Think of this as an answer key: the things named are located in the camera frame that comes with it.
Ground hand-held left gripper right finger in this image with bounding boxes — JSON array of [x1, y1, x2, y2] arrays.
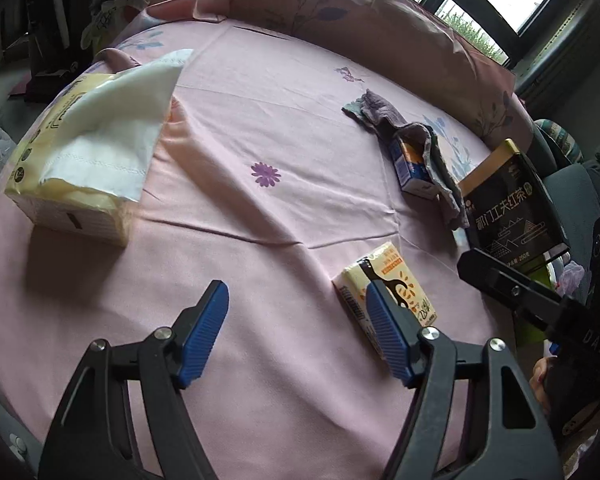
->
[[365, 280, 566, 480]]

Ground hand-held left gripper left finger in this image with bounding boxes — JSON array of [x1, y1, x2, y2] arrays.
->
[[37, 280, 230, 480]]

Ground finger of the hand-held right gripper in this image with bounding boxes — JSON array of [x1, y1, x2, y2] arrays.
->
[[456, 247, 574, 332]]

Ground green box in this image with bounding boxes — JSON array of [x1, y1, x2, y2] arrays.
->
[[515, 255, 563, 347]]

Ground small yellow carton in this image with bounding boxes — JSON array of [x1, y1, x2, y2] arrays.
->
[[332, 241, 439, 362]]

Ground purple mesh bath pouf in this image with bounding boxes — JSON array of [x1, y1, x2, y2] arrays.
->
[[555, 260, 589, 297]]

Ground person's right hand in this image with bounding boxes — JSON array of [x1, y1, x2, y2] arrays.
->
[[529, 357, 554, 414]]

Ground black tea tin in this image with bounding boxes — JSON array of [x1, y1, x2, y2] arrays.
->
[[457, 139, 572, 274]]

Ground pink floral bedsheet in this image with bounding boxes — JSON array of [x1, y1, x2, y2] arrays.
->
[[0, 7, 537, 480]]

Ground grey sofa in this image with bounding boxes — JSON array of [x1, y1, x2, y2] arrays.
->
[[530, 139, 600, 262]]

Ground small blue carton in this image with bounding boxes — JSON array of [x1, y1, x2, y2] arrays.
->
[[387, 135, 444, 200]]

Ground striped cushion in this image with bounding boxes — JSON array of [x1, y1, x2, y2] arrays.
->
[[532, 119, 586, 171]]

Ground grey cloth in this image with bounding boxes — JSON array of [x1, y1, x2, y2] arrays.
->
[[342, 88, 471, 231]]

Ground yellow tissue pack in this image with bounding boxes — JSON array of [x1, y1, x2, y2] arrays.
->
[[5, 49, 196, 247]]

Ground pile of clothes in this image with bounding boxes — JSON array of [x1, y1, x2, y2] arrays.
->
[[80, 0, 211, 52]]

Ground dark furniture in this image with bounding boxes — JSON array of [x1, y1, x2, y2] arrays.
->
[[0, 0, 92, 102]]

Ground grey bed frame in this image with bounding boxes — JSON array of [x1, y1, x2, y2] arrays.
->
[[0, 360, 47, 480]]

